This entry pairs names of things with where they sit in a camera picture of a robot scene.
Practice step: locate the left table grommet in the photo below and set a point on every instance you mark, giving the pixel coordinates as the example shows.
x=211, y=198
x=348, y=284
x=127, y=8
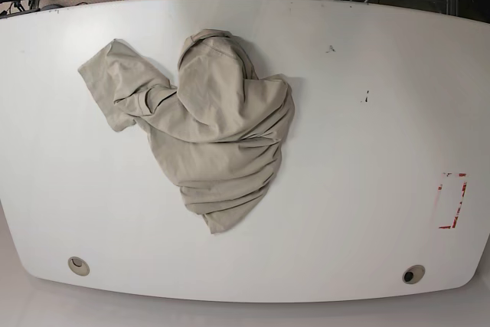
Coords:
x=78, y=266

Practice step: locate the right table grommet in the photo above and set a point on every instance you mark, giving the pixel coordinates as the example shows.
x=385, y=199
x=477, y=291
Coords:
x=413, y=274

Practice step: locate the table grommet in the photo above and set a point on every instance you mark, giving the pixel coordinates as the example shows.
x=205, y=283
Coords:
x=78, y=266
x=413, y=274

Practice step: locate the beige T-shirt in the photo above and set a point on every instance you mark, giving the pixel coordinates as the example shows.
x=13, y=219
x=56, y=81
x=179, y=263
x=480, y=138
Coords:
x=217, y=135

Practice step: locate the red tape rectangle marking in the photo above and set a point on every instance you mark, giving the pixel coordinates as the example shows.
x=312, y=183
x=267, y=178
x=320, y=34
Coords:
x=449, y=199

